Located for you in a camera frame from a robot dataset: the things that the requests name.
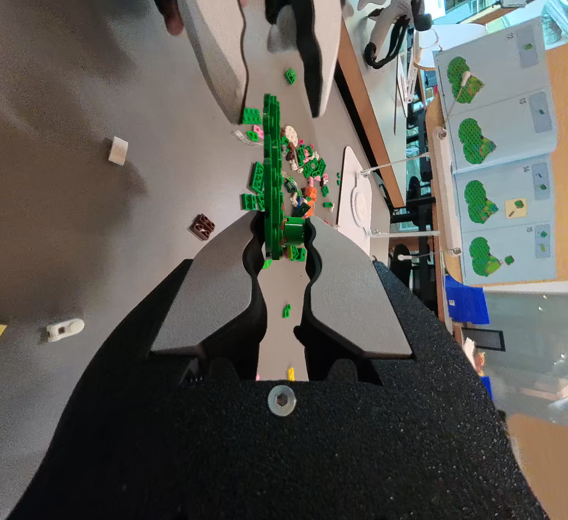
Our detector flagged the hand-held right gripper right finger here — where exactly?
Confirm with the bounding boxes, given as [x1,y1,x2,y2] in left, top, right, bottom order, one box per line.
[295,219,413,382]

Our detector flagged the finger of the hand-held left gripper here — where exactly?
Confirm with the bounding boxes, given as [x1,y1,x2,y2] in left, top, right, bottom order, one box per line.
[180,0,260,114]
[265,0,344,119]

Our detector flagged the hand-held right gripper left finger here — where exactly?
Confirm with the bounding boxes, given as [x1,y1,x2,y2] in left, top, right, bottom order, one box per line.
[149,215,269,377]

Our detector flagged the green lego plate assembly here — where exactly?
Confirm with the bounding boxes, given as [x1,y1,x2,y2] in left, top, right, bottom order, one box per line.
[256,92,317,263]

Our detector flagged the tan curved lego piece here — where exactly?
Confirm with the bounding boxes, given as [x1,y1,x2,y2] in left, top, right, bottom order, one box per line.
[108,135,130,165]

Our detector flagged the instruction book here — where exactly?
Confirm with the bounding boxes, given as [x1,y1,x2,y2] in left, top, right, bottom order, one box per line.
[425,14,568,287]

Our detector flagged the brown lego brick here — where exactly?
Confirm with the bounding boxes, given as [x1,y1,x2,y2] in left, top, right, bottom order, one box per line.
[190,213,217,240]

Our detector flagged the white lego piece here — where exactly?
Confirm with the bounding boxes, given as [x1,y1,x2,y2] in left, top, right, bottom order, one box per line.
[46,317,86,344]

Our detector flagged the cluster of green lego parts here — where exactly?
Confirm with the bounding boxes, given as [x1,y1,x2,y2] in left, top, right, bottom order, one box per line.
[240,68,343,219]

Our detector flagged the black and white headset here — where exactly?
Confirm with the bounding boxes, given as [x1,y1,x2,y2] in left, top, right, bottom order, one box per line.
[350,0,436,70]

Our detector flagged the white book stand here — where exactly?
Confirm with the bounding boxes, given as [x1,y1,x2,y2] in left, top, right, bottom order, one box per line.
[341,144,464,261]

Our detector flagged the blue storage crate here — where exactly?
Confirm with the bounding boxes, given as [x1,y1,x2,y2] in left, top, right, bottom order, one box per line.
[443,273,491,327]

